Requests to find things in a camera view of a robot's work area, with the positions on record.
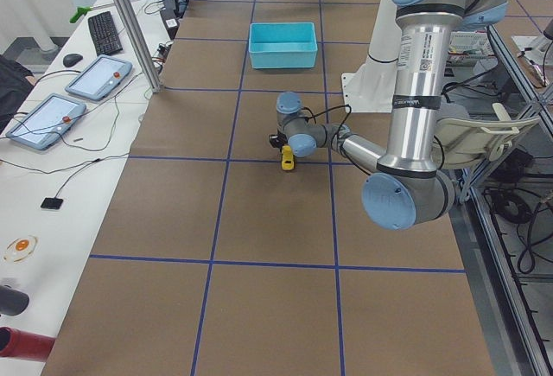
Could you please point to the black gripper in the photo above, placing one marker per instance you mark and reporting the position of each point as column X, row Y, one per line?
column 281, row 140

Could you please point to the yellow beetle toy car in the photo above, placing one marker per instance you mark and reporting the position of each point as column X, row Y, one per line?
column 287, row 158

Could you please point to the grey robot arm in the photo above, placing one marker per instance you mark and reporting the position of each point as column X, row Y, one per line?
column 405, row 186

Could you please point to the light blue plastic bin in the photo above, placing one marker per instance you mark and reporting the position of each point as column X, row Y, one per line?
column 281, row 45

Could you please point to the beige plastic chair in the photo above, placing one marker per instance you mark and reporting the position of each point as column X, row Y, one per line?
column 461, row 142

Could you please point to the upper teach pendant tablet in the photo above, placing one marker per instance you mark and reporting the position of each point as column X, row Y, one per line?
column 100, row 78

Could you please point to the teach pendant tablet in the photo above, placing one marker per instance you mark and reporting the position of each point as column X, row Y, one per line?
column 45, row 125
column 100, row 78

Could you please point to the black keyboard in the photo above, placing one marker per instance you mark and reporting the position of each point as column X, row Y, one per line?
column 104, row 34

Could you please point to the black computer mouse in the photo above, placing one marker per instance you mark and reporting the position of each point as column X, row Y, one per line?
column 70, row 60

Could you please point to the small black square pad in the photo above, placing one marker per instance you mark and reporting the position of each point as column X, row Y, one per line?
column 52, row 203

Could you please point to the lower teach pendant tablet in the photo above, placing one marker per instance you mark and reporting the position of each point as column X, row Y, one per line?
column 45, row 125

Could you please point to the black cylinder bottle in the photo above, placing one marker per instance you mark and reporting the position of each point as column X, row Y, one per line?
column 12, row 302

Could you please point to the red cylinder bottle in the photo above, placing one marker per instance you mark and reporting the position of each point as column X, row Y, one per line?
column 23, row 345

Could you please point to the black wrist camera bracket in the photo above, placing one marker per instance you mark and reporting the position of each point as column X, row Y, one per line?
column 275, row 141

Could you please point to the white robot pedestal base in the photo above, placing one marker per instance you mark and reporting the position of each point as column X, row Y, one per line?
column 371, row 87

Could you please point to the aluminium frame post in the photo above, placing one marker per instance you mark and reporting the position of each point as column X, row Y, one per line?
column 138, row 43

